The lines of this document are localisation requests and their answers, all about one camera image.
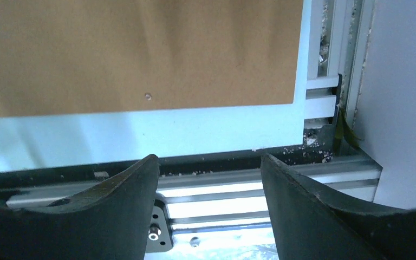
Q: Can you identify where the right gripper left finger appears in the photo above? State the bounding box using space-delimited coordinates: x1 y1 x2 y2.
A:
0 154 160 259

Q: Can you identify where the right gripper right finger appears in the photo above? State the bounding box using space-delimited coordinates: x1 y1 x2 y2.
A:
260 154 416 259

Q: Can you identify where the brown cardboard backing board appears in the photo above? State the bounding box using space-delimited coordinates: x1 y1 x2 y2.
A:
0 1 303 117

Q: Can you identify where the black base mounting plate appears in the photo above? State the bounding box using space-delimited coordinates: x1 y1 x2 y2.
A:
0 123 338 254

